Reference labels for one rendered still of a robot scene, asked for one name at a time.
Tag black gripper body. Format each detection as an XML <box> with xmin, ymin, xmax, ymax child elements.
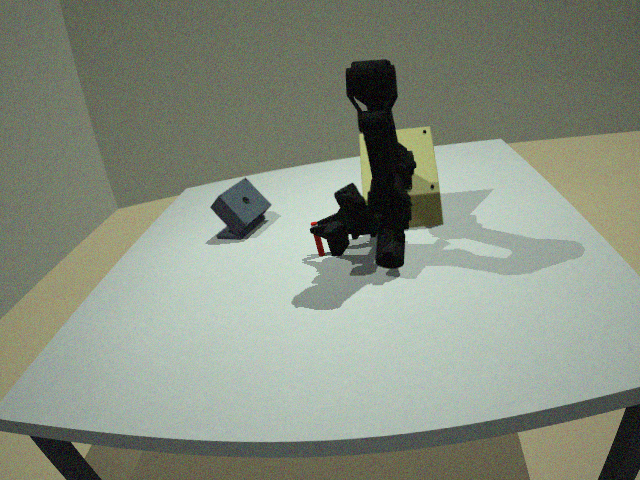
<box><xmin>324</xmin><ymin>207</ymin><xmax>378</xmax><ymax>257</ymax></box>

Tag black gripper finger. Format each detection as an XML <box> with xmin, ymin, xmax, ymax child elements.
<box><xmin>317</xmin><ymin>208</ymin><xmax>343</xmax><ymax>226</ymax></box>
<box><xmin>310</xmin><ymin>216</ymin><xmax>336</xmax><ymax>239</ymax></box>

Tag red peg with white band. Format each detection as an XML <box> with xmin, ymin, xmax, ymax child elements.
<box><xmin>311</xmin><ymin>222</ymin><xmax>325</xmax><ymax>257</ymax></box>

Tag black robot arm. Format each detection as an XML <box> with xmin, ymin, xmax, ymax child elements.
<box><xmin>334</xmin><ymin>59</ymin><xmax>416</xmax><ymax>269</ymax></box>

